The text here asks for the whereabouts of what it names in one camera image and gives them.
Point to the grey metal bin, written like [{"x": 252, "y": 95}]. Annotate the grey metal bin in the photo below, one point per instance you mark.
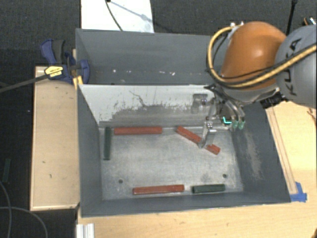
[{"x": 158, "y": 162}]

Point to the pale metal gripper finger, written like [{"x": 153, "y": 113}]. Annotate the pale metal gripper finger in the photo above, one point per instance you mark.
[
  {"x": 212, "y": 136},
  {"x": 204, "y": 137}
]

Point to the dark green flat block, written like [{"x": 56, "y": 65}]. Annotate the dark green flat block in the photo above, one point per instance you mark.
[
  {"x": 107, "y": 142},
  {"x": 208, "y": 188}
]

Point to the red-brown flat block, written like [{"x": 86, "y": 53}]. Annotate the red-brown flat block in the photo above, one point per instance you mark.
[
  {"x": 137, "y": 130},
  {"x": 158, "y": 189},
  {"x": 189, "y": 134}
]

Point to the pale wood board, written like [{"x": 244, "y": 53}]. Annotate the pale wood board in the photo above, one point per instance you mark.
[{"x": 54, "y": 142}]

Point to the black cylinder on white bracket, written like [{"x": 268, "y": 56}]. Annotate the black cylinder on white bracket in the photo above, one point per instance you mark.
[{"x": 271, "y": 100}]

